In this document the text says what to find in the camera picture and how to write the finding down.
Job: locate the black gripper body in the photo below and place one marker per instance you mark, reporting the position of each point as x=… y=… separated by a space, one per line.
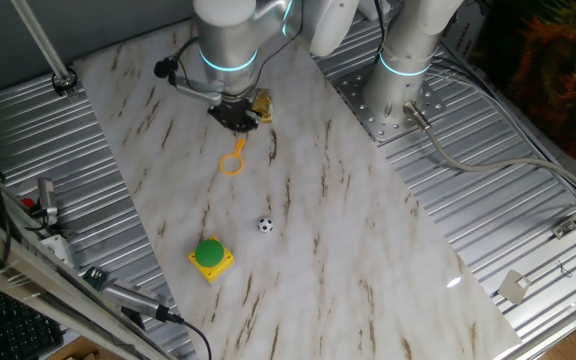
x=238 y=111

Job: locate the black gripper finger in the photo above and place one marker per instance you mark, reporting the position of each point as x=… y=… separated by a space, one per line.
x=229 y=127
x=250 y=127

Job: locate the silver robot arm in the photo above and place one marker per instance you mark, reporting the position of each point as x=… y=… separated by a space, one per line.
x=228 y=40

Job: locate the small soccer ball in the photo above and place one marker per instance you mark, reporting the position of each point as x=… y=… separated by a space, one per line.
x=265 y=225

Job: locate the gold foil packet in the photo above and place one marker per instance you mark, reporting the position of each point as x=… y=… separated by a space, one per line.
x=264 y=107

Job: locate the marble pattern mat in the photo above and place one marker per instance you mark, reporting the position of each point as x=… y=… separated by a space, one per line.
x=318 y=225

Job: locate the green button yellow box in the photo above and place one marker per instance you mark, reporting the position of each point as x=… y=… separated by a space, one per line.
x=209 y=252

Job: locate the small silver metal device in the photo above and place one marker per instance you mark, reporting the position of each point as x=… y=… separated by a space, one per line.
x=46 y=192

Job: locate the ribbed silver device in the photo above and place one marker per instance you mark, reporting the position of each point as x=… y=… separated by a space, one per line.
x=133 y=297

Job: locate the green bit set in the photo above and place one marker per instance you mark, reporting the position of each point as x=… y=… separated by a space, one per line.
x=95 y=277

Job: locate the aluminium pole with foot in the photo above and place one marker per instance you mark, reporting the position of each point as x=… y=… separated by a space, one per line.
x=43 y=45

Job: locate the grey metal box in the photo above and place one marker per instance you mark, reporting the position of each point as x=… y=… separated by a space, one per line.
x=58 y=247

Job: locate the grey box red button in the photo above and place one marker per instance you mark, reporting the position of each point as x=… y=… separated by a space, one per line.
x=27 y=203

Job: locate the wooden box top right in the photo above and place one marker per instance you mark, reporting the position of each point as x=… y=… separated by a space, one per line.
x=80 y=356

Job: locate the black keyboard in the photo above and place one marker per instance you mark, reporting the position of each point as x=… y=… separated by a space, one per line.
x=18 y=330

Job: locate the white square tag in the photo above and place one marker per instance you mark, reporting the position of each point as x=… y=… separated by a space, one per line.
x=514 y=286

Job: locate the colourful fuzzy cloth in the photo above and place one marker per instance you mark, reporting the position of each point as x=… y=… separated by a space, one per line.
x=558 y=75

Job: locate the silver wrist bracket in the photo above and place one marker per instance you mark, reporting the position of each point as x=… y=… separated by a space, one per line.
x=193 y=91

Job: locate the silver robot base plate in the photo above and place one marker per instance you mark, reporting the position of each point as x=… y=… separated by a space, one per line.
x=368 y=120

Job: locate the aluminium frame beam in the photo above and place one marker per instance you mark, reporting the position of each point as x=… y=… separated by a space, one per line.
x=43 y=285

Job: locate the small metal corner bracket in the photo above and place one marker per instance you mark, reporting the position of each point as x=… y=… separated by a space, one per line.
x=565 y=228

